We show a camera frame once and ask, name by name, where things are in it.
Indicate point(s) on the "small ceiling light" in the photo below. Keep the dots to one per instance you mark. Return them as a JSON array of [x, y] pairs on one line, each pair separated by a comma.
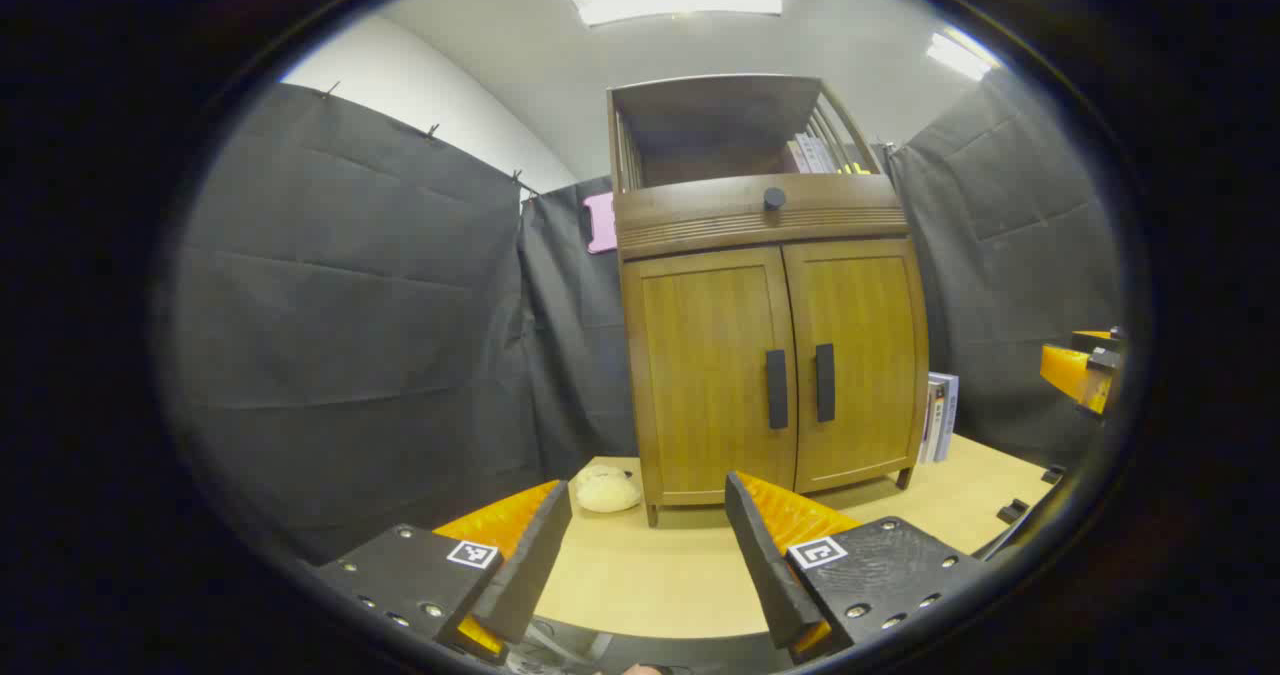
[[958, 55]]

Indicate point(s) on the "white spine book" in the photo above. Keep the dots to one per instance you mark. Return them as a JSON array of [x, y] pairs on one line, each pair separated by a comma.
[[928, 420]]

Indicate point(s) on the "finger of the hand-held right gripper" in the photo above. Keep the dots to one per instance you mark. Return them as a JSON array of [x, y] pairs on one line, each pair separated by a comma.
[[1070, 373]]

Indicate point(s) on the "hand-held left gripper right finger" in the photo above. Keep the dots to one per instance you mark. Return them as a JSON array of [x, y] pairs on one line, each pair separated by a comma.
[[765, 575]]

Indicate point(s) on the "cream round soft object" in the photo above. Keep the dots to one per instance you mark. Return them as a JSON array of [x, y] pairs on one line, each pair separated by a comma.
[[605, 490]]

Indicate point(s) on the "pink book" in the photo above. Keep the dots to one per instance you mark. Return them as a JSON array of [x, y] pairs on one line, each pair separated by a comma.
[[793, 157]]

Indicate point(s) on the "black round drawer knob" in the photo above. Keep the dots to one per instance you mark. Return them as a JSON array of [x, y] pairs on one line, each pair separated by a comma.
[[774, 198]]

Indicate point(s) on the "wooden cabinet door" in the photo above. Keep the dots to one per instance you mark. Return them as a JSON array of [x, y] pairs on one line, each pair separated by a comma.
[[700, 375], [870, 355]]

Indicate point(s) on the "black backdrop cloth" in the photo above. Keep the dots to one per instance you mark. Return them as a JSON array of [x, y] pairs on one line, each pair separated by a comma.
[[350, 305]]

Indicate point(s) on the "small black plastic block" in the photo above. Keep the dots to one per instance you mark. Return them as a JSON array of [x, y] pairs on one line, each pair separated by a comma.
[[1052, 475], [1012, 511]]

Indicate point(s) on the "wooden double-door shoe cabinet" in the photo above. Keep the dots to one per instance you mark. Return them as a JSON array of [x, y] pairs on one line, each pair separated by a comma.
[[700, 220]]

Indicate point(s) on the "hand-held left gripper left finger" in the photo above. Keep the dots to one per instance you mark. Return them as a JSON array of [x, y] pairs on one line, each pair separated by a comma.
[[530, 565]]

